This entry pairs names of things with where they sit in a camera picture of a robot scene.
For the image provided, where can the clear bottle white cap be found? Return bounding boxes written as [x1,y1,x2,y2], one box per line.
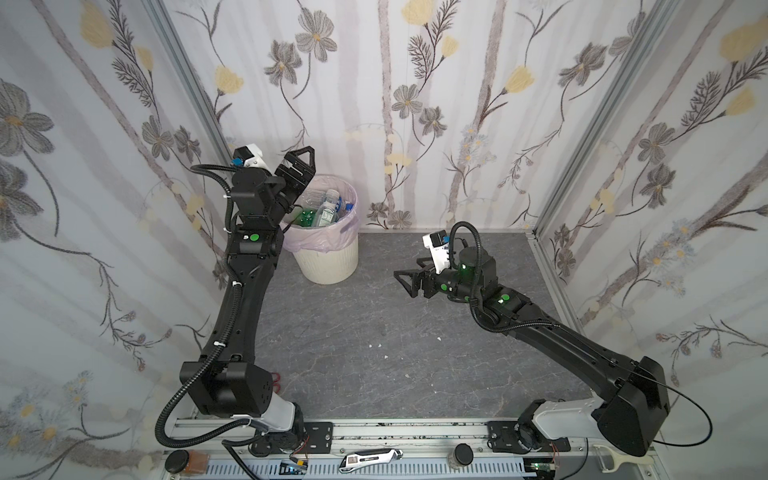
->
[312,189,341,228]

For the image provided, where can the green soda bottle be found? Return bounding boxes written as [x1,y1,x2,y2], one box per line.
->
[293,208,317,228]

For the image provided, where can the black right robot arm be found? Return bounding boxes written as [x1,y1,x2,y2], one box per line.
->
[393,221,674,457]

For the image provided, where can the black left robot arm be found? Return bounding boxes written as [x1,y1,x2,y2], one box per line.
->
[154,146,316,478]

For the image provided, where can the cream bin with pink liner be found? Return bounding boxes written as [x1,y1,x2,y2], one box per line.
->
[282,175,360,285]

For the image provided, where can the red scissors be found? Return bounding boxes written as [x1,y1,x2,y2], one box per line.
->
[271,372,281,394]

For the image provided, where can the silver adjustable wrench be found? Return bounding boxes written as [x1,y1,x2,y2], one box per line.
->
[338,448,403,474]

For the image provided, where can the white vegetable peeler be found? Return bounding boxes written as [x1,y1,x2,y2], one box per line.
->
[592,444,654,474]

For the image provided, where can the black lid brown jar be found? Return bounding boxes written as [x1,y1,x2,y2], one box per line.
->
[164,449,210,476]

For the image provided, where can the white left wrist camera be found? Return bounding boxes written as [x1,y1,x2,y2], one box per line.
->
[232,144,267,169]

